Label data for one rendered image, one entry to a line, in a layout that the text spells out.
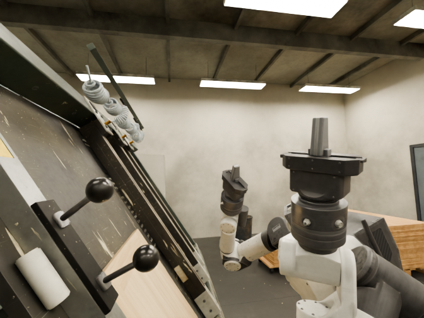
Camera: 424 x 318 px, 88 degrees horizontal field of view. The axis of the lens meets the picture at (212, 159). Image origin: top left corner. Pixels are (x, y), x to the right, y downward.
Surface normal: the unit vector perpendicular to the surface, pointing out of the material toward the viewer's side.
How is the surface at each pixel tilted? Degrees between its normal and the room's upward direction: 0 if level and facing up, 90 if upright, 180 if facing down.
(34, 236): 90
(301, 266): 105
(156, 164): 90
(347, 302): 84
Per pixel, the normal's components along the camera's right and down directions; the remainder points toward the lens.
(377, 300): -0.25, -0.62
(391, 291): 0.08, -0.48
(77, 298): 0.16, -0.09
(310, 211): -0.60, 0.19
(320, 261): -0.39, 0.20
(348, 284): -0.39, -0.17
